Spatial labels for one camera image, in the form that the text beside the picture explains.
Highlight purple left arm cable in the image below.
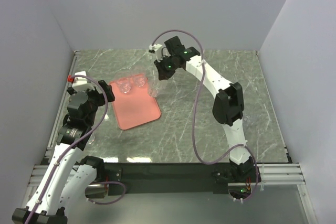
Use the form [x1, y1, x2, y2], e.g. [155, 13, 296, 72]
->
[23, 76, 127, 224]

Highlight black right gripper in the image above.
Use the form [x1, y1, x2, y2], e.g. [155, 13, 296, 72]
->
[154, 55, 177, 81]

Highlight pink plastic tray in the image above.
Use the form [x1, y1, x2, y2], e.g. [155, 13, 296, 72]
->
[109, 79, 161, 130]

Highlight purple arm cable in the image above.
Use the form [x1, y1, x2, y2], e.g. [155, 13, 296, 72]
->
[23, 76, 127, 224]
[151, 29, 260, 201]

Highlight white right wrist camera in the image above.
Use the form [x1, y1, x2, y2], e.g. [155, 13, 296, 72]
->
[148, 44, 163, 61]

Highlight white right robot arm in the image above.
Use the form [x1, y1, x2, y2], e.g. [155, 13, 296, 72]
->
[149, 36, 261, 183]

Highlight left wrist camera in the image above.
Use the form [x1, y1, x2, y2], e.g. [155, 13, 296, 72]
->
[67, 76, 94, 92]

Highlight clear glass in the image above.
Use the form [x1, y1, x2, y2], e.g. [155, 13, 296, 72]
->
[87, 133, 96, 144]
[131, 66, 146, 87]
[116, 72, 132, 93]
[243, 114, 256, 127]

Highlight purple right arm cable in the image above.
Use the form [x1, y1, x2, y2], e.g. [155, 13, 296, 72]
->
[151, 29, 260, 201]

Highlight clear glass table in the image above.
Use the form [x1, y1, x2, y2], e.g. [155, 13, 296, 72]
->
[148, 73, 161, 98]

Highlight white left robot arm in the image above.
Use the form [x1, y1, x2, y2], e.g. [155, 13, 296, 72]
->
[12, 74, 115, 223]

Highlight aluminium mounting rail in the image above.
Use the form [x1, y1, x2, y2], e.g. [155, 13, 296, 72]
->
[15, 129, 308, 224]

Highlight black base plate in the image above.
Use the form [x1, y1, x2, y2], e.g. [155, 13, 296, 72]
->
[73, 162, 263, 200]

